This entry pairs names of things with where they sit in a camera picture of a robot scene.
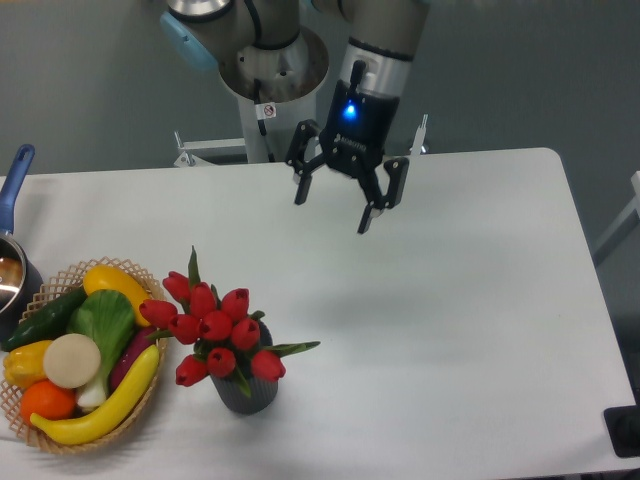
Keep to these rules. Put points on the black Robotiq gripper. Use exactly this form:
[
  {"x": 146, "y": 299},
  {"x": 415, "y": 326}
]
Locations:
[{"x": 352, "y": 143}]

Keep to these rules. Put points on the red tulip bouquet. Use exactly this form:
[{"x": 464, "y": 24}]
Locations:
[{"x": 208, "y": 321}]

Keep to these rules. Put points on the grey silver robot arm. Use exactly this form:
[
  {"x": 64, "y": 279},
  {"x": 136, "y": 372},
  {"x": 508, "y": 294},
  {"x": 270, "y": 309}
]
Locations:
[{"x": 382, "y": 44}]

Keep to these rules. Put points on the dark grey ribbed vase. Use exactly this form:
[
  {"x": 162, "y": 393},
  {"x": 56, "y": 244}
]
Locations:
[{"x": 239, "y": 388}]

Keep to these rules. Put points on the yellow lemon squash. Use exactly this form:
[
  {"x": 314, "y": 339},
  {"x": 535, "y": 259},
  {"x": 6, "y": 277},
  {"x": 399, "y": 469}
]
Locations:
[{"x": 105, "y": 277}]

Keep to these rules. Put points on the purple eggplant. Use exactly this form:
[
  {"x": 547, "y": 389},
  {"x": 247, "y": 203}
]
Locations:
[{"x": 138, "y": 343}]

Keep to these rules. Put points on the white furniture leg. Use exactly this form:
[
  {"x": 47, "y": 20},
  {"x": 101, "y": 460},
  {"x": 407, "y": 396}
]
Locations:
[{"x": 620, "y": 228}]

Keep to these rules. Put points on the green bok choy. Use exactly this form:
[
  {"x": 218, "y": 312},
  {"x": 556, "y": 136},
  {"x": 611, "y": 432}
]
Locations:
[{"x": 106, "y": 317}]

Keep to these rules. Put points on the yellow banana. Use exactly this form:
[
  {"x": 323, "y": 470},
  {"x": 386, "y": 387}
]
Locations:
[{"x": 112, "y": 412}]

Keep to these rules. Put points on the green cucumber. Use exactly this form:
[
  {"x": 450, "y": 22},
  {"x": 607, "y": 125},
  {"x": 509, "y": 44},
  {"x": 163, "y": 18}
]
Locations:
[{"x": 47, "y": 323}]

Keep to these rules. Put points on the beige round bun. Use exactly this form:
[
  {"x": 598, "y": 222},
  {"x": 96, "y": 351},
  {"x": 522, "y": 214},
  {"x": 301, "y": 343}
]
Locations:
[{"x": 71, "y": 361}]

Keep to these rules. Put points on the black device at table edge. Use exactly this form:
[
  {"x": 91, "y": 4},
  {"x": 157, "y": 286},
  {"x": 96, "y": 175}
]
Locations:
[{"x": 623, "y": 429}]

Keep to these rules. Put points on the yellow bell pepper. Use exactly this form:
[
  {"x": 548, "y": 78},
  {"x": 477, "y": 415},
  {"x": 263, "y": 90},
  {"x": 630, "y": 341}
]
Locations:
[{"x": 24, "y": 366}]

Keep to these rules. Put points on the orange fruit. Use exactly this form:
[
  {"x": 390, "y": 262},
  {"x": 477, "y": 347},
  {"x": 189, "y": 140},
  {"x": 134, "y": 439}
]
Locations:
[{"x": 47, "y": 400}]

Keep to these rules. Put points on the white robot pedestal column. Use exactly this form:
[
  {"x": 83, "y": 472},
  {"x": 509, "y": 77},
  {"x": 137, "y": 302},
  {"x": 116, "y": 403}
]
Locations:
[{"x": 275, "y": 90}]

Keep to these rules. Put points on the white metal base frame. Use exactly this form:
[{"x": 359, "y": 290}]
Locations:
[{"x": 234, "y": 151}]

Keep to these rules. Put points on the blue handled saucepan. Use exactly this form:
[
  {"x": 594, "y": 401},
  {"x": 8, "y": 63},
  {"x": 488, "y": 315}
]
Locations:
[{"x": 20, "y": 279}]

